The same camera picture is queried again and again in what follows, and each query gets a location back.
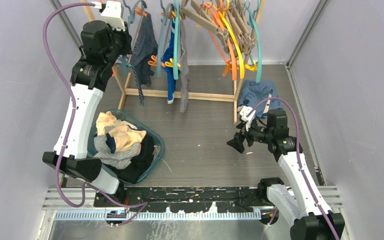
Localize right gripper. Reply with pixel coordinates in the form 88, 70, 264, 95
227, 116, 274, 153

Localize beige underwear with navy trim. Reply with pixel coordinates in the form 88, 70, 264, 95
104, 125, 147, 153

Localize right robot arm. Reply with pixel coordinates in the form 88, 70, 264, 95
227, 106, 345, 240

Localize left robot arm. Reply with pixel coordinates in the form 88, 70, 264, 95
42, 20, 132, 207

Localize yellow hanging hanger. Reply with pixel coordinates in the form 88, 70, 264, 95
205, 0, 257, 81

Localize orange hanging hanger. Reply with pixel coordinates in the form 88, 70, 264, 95
198, 0, 242, 81

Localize right teal hanger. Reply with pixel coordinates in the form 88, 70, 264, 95
244, 0, 266, 83

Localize striped navy hanging shorts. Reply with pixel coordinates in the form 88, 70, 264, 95
128, 14, 158, 106

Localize blue patterned cloth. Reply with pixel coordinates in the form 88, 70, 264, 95
237, 79, 282, 119

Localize teal laundry basket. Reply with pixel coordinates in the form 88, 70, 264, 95
87, 109, 164, 184

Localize beige garment in basket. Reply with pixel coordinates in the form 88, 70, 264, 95
95, 111, 137, 135

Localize black garment in basket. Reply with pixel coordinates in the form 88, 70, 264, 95
106, 134, 154, 184

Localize beige wooden hangers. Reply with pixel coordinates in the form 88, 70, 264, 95
180, 0, 257, 55

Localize grey striped garment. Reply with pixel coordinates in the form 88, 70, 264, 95
93, 133, 142, 170

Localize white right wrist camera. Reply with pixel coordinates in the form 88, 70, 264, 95
237, 105, 255, 131

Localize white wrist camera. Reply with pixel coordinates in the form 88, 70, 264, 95
100, 0, 126, 32
237, 105, 255, 131

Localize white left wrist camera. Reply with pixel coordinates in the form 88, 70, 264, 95
100, 0, 126, 32

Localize wooden hanger rack frame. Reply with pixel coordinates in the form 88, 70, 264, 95
79, 0, 267, 124

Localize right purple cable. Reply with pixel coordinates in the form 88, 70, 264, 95
246, 96, 340, 240

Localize purple cable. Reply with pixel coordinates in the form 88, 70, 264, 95
42, 2, 148, 226
246, 96, 340, 240

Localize white slotted cable duct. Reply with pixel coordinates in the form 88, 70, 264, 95
54, 210, 261, 221

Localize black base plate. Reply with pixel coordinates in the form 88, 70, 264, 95
93, 186, 291, 215

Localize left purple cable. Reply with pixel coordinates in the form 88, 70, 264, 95
42, 2, 148, 226

